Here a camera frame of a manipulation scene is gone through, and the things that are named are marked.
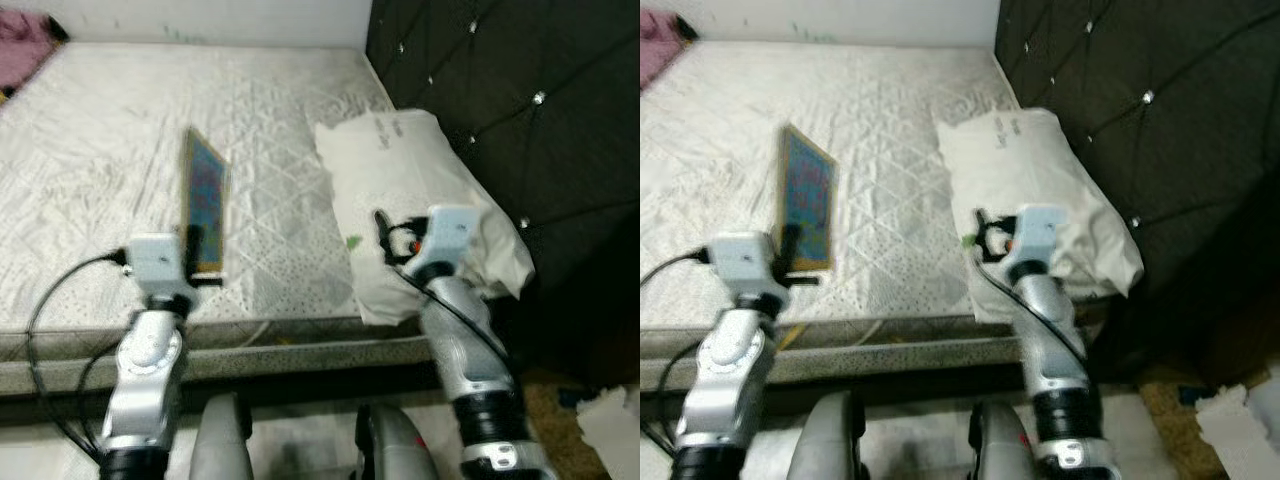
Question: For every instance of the colourful children's book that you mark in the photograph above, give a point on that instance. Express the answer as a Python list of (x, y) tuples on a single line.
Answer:
[(808, 190), (208, 190)]

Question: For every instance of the white pillow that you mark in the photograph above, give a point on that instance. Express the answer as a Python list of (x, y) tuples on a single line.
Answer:
[(1020, 160), (400, 160)]

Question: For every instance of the pink printed blanket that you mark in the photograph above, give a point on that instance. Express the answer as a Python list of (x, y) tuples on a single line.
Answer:
[(22, 55), (655, 50)]

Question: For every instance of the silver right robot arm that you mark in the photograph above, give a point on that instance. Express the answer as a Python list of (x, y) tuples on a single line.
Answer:
[(465, 340), (1050, 340)]

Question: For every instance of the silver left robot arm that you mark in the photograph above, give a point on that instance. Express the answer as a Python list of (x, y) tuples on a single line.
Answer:
[(720, 370), (145, 370)]

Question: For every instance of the grey quilted mattress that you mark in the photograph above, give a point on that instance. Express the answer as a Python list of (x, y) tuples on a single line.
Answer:
[(720, 150), (100, 150)]

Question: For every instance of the grey speckled bed base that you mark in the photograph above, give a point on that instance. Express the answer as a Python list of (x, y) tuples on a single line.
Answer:
[(900, 368), (280, 372)]

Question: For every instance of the silver right robot leg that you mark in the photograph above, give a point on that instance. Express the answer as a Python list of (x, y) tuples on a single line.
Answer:
[(395, 450), (1000, 450)]

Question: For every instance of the small dark blue object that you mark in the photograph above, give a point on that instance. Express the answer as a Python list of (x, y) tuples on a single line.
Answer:
[(1193, 394), (572, 397)]

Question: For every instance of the white paper bag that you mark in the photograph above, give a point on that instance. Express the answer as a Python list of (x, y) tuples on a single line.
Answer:
[(1240, 430), (610, 425)]

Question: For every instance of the black tufted headboard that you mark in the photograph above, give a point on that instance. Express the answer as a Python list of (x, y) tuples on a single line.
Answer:
[(540, 60), (1180, 60)]

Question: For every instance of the brown speckled rug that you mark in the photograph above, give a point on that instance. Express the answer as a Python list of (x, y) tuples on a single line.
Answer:
[(1165, 430), (555, 430)]

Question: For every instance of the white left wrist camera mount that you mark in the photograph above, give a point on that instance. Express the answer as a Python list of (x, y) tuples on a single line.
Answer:
[(155, 260), (738, 260)]

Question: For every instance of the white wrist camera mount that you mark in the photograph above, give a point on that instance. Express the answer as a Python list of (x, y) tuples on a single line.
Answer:
[(1038, 235), (450, 235), (738, 260), (155, 260)]

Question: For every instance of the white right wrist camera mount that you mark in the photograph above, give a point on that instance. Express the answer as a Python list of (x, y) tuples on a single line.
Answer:
[(1038, 235), (450, 235)]

